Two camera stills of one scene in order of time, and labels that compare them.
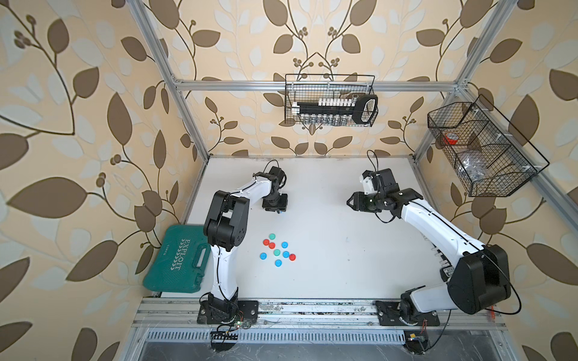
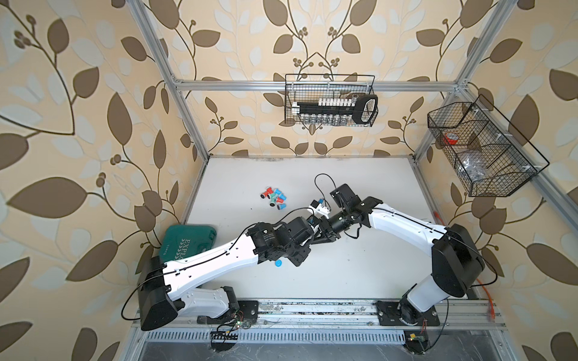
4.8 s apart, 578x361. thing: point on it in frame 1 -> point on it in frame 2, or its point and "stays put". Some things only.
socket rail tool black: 340,111 stays put
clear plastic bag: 473,167 stays put
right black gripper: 357,201 -> 327,231
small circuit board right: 416,341 stays put
